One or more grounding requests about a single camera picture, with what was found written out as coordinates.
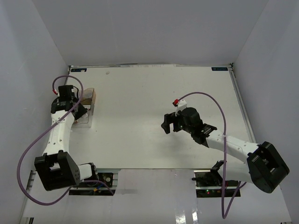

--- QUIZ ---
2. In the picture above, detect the black label right corner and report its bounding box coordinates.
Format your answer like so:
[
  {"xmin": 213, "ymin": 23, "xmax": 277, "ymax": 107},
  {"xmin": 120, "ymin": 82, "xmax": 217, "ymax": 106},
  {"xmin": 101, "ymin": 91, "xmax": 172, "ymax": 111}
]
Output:
[{"xmin": 211, "ymin": 67, "xmax": 228, "ymax": 71}]

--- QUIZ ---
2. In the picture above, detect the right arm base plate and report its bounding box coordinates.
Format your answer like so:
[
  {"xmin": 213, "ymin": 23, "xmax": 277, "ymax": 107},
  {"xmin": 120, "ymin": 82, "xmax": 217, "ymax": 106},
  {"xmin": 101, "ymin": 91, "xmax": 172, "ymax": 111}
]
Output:
[{"xmin": 191, "ymin": 170, "xmax": 241, "ymax": 198}]

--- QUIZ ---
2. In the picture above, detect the clear brown organizer container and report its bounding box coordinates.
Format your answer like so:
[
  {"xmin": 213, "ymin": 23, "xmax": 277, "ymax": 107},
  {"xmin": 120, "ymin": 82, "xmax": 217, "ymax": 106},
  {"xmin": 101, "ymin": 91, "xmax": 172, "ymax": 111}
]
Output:
[{"xmin": 73, "ymin": 88, "xmax": 96, "ymax": 128}]

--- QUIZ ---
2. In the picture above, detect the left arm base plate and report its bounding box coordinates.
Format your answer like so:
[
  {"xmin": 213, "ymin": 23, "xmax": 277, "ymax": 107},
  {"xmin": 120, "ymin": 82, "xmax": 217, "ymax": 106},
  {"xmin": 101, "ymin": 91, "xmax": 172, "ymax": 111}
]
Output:
[{"xmin": 69, "ymin": 172, "xmax": 118, "ymax": 196}]

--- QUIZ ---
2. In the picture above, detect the aluminium rail edge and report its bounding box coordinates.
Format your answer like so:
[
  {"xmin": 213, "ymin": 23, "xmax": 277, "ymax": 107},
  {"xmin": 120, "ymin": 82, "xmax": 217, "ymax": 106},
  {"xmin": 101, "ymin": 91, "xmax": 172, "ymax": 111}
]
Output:
[
  {"xmin": 228, "ymin": 63, "xmax": 256, "ymax": 142},
  {"xmin": 26, "ymin": 170, "xmax": 36, "ymax": 194}
]

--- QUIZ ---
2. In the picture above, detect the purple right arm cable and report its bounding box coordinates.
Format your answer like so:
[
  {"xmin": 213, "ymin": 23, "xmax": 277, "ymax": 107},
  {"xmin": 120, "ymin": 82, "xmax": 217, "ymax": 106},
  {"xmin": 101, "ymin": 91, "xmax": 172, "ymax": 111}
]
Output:
[{"xmin": 178, "ymin": 91, "xmax": 246, "ymax": 219}]

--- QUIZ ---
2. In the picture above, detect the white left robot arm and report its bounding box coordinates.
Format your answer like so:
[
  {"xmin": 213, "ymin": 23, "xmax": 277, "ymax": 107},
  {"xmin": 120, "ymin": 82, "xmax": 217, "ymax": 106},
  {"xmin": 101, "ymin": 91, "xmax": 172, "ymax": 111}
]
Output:
[{"xmin": 34, "ymin": 85, "xmax": 99, "ymax": 191}]

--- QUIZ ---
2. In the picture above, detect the aluminium rail left edge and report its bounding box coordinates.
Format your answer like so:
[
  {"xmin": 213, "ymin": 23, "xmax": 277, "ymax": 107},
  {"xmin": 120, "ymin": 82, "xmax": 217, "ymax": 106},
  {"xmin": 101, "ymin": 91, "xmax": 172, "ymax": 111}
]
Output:
[{"xmin": 26, "ymin": 170, "xmax": 36, "ymax": 194}]

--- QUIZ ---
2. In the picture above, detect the black label corner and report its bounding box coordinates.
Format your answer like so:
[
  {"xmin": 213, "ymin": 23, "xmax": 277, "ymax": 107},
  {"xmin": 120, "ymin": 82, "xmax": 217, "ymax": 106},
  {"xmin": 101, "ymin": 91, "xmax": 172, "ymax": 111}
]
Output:
[
  {"xmin": 211, "ymin": 67, "xmax": 228, "ymax": 71},
  {"xmin": 71, "ymin": 68, "xmax": 87, "ymax": 72}
]

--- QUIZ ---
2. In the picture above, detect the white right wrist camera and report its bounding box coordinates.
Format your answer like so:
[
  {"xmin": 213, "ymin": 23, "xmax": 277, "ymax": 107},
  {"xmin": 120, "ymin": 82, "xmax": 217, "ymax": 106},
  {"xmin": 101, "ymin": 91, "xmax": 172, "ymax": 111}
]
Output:
[{"xmin": 173, "ymin": 99, "xmax": 187, "ymax": 116}]

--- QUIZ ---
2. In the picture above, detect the clear jar of paper clips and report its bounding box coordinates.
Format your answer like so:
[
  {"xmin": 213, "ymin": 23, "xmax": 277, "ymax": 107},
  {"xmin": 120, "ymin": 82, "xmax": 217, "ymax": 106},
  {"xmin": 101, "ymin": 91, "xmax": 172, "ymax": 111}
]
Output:
[{"xmin": 84, "ymin": 91, "xmax": 93, "ymax": 98}]

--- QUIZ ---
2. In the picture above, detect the black label left corner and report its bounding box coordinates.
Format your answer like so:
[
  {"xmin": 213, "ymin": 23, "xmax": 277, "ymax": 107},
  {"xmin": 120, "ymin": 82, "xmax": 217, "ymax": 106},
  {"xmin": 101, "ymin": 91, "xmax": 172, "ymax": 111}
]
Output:
[{"xmin": 71, "ymin": 68, "xmax": 87, "ymax": 72}]

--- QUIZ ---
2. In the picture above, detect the aluminium rail right edge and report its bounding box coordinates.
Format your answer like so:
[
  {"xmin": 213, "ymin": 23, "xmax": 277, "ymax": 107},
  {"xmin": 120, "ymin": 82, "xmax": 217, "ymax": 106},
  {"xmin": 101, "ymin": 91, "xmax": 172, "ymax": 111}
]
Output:
[{"xmin": 228, "ymin": 63, "xmax": 256, "ymax": 142}]

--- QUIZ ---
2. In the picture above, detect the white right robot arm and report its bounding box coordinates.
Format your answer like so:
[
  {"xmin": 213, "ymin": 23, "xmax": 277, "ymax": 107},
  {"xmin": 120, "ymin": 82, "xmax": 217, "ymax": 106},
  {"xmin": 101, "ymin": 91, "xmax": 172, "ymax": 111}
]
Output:
[{"xmin": 161, "ymin": 107, "xmax": 290, "ymax": 193}]

